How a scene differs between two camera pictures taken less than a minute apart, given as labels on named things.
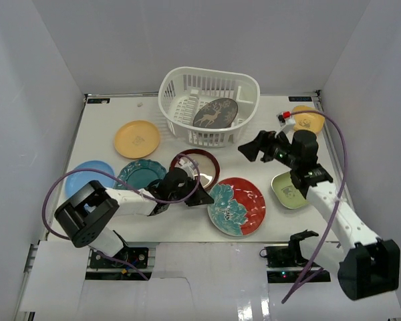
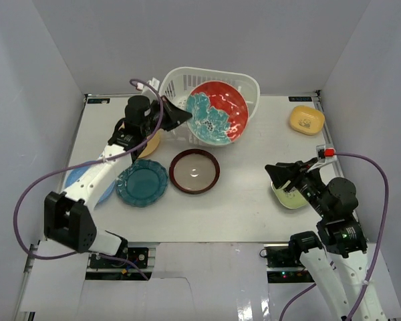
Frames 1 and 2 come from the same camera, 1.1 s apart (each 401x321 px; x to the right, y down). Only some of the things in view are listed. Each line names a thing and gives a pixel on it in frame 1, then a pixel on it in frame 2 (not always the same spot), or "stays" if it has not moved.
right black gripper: [263, 142] → [295, 172]
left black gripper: [190, 188] → [165, 112]
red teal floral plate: [238, 206] → [220, 112]
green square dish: [288, 194] stays
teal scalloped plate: [140, 173] stays
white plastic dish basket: [183, 90] stays
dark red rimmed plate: [207, 169] stays
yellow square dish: [308, 121] stays
